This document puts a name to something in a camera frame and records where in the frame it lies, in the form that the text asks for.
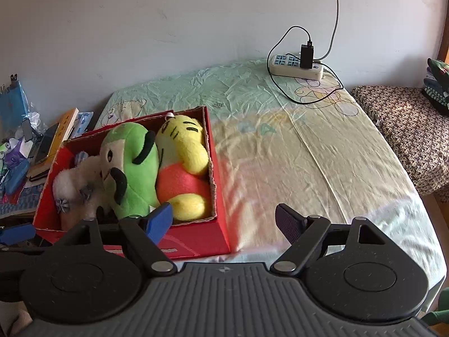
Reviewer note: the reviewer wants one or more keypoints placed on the clear plastic bag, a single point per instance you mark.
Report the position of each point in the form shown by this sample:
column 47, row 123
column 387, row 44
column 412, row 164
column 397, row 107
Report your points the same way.
column 37, row 123

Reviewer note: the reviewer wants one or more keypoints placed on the green pear plush toy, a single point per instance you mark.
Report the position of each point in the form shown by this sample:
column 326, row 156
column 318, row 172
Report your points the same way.
column 136, row 182

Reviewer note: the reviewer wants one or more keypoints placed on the yellow tiger plush toy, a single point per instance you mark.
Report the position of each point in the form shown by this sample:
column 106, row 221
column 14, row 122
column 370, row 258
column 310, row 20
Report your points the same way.
column 182, row 182

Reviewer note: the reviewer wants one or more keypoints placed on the green fabric item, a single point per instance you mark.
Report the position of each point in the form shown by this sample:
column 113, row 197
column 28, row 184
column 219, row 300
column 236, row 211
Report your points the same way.
column 438, row 312

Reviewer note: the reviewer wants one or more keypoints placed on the green alien toy figure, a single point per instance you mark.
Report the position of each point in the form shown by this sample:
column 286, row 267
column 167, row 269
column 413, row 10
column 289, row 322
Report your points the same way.
column 5, row 151

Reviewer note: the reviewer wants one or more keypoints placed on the white power strip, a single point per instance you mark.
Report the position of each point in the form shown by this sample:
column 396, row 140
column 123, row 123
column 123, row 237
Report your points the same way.
column 298, row 72

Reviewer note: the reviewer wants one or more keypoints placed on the pale cloth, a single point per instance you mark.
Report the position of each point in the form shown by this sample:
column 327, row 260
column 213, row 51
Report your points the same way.
column 12, row 323

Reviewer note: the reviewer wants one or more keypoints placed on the yellow book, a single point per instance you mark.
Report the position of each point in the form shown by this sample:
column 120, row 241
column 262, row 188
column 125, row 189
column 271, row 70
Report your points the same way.
column 65, row 126

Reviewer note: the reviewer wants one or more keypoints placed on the blue package with black clip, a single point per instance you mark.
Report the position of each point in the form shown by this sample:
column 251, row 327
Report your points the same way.
column 14, row 105

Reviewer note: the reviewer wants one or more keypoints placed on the white plush toy with bow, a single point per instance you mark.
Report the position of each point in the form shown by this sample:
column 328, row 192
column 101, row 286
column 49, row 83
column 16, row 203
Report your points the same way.
column 75, row 182

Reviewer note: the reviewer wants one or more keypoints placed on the stack of folded clothes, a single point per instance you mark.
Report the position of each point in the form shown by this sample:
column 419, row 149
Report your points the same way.
column 438, row 87

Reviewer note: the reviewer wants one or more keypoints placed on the blue pencil case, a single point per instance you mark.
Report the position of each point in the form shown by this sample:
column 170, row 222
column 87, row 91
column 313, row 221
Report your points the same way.
column 17, row 177

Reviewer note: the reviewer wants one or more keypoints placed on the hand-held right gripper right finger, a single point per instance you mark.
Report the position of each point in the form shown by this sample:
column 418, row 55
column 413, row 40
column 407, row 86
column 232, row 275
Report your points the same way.
column 286, row 223

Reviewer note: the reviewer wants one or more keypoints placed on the blue and white packet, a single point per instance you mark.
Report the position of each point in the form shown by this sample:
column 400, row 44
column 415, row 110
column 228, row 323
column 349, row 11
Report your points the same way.
column 82, row 123

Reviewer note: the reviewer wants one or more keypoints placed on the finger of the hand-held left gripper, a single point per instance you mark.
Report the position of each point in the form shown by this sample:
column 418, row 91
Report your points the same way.
column 17, row 234

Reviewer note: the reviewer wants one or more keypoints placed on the purple tissue pack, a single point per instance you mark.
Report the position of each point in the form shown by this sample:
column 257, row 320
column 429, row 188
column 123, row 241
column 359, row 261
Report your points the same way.
column 14, row 158

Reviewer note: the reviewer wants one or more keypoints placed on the black tablet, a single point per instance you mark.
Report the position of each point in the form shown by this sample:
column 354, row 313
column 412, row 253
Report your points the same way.
column 47, row 144

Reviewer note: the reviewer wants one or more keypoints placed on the red cardboard box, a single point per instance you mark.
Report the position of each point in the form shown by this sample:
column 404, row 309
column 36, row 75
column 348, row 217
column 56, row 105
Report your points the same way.
column 196, row 238

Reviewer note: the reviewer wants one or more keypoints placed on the blue patterned notebook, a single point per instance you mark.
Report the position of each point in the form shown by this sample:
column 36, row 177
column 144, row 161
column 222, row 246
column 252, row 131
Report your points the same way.
column 24, row 203

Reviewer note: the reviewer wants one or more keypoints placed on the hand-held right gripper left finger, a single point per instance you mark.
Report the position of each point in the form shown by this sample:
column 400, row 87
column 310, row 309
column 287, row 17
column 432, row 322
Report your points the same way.
column 159, row 219

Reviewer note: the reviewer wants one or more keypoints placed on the black charger adapter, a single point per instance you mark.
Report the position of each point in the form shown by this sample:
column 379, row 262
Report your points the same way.
column 306, row 56

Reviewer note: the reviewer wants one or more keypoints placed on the brown patterned tablecloth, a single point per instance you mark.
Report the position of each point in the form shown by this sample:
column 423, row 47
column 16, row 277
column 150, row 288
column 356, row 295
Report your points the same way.
column 403, row 119

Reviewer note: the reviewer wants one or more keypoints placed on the wooden post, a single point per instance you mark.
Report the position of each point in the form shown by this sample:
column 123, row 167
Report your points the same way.
column 444, row 14

